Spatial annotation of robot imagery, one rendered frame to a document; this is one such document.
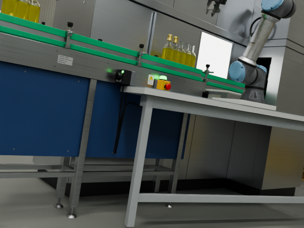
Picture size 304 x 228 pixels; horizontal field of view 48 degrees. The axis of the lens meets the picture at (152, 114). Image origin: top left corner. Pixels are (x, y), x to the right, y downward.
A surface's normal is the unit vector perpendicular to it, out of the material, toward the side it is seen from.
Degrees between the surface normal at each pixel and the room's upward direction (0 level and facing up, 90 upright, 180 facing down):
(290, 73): 90
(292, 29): 90
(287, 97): 90
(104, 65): 90
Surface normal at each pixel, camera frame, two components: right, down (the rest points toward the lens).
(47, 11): 0.45, 0.09
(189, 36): 0.64, 0.12
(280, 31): -0.76, -0.11
